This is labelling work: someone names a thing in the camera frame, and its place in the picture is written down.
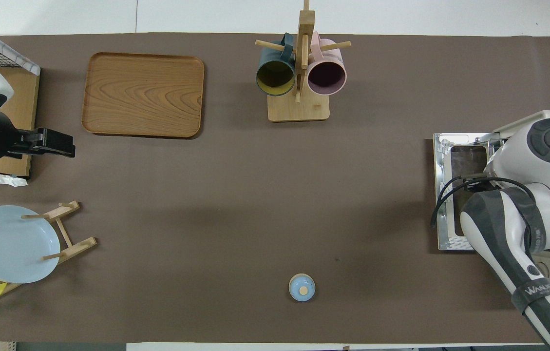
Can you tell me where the wooden step shelf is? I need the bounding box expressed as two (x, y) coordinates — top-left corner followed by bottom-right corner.
(0, 39), (40, 178)

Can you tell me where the light blue plate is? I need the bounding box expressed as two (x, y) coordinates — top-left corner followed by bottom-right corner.
(0, 205), (61, 284)

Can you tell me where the wooden serving tray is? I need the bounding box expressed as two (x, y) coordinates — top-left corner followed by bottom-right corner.
(81, 52), (206, 139)

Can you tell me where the wooden plate rack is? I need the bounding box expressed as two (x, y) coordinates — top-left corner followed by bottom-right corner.
(0, 200), (98, 295)

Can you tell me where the brown table mat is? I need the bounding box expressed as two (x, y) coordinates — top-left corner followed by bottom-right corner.
(0, 33), (550, 344)

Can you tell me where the dark teal mug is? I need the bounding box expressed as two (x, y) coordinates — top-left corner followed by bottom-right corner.
(256, 33), (296, 97)

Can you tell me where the wooden mug rack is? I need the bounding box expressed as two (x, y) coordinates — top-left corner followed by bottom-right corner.
(255, 0), (352, 122)

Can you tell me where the pink mug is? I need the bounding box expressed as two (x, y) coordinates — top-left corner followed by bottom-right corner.
(307, 32), (347, 96)

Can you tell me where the wire basket with cloth liner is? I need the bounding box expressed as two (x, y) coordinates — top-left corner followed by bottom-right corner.
(0, 19), (41, 187)

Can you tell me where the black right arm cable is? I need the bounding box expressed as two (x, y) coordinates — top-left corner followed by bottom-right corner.
(431, 175), (536, 230)

